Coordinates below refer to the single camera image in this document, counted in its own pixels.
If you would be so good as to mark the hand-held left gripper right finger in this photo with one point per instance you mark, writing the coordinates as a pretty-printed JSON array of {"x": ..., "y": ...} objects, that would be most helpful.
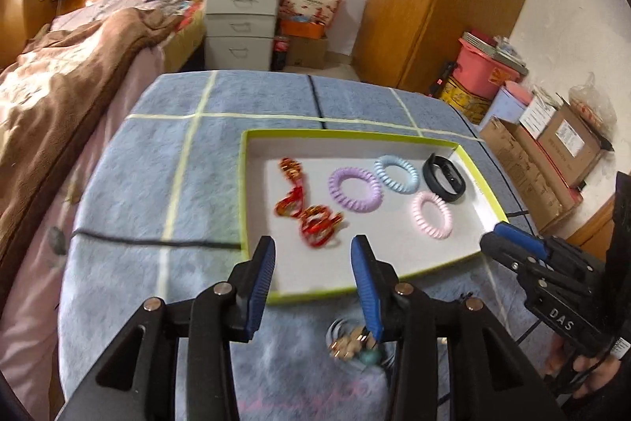
[{"x": 367, "y": 288}]

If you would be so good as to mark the grey nightstand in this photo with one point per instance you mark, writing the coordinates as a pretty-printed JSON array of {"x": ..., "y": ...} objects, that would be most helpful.
[{"x": 239, "y": 26}]

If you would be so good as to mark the yellow-green cardboard box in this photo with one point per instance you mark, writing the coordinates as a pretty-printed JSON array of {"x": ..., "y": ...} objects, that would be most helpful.
[{"x": 394, "y": 253}]

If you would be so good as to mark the cola bottle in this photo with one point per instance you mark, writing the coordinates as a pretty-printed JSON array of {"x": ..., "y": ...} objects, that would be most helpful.
[{"x": 281, "y": 53}]

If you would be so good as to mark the small cardboard box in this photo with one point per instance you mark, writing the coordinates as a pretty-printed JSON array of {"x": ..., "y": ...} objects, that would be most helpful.
[{"x": 305, "y": 51}]

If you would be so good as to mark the black smart band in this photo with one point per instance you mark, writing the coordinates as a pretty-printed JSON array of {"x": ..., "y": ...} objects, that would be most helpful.
[{"x": 436, "y": 184}]

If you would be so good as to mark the long cardboard box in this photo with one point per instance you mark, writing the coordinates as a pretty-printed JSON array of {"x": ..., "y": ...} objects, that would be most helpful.
[{"x": 527, "y": 174}]

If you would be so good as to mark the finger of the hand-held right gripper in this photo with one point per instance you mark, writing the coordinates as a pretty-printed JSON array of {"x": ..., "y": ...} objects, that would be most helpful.
[
  {"x": 520, "y": 238},
  {"x": 500, "y": 251}
]

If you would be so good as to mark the wooden cabinet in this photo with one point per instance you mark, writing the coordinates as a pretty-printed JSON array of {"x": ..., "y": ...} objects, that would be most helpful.
[{"x": 594, "y": 228}]

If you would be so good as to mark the red gift bag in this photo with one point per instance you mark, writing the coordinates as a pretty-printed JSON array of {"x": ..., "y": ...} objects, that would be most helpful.
[{"x": 310, "y": 2}]

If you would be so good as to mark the floral pink quilt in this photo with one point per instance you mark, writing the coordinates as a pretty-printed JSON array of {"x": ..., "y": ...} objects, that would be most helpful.
[{"x": 123, "y": 9}]

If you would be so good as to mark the person's right hand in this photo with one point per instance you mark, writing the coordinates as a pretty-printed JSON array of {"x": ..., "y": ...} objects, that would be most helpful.
[{"x": 596, "y": 374}]

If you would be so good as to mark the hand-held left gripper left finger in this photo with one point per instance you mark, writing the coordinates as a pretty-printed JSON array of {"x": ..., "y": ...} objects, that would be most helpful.
[{"x": 261, "y": 273}]

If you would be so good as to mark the clear plastic bag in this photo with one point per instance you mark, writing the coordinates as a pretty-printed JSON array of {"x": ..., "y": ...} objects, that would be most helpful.
[{"x": 594, "y": 105}]

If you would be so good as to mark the wide wooden wardrobe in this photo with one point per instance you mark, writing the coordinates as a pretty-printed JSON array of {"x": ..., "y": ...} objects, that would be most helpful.
[{"x": 419, "y": 6}]

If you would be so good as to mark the orange box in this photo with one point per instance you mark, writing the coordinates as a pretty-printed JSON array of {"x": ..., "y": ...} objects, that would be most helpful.
[{"x": 300, "y": 29}]

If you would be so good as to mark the white labelled box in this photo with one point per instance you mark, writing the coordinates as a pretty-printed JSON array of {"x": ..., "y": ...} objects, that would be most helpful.
[{"x": 537, "y": 115}]

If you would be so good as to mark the light blue box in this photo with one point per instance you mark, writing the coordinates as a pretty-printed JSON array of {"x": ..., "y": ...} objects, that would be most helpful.
[{"x": 505, "y": 108}]

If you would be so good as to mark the yellow patterned box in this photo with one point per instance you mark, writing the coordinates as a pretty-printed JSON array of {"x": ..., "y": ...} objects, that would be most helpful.
[{"x": 463, "y": 98}]

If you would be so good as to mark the gold metal charm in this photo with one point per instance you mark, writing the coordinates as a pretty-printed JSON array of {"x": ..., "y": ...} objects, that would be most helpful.
[{"x": 347, "y": 344}]

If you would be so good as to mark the pink plastic bin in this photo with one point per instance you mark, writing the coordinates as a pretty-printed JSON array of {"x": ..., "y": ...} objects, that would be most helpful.
[{"x": 480, "y": 71}]

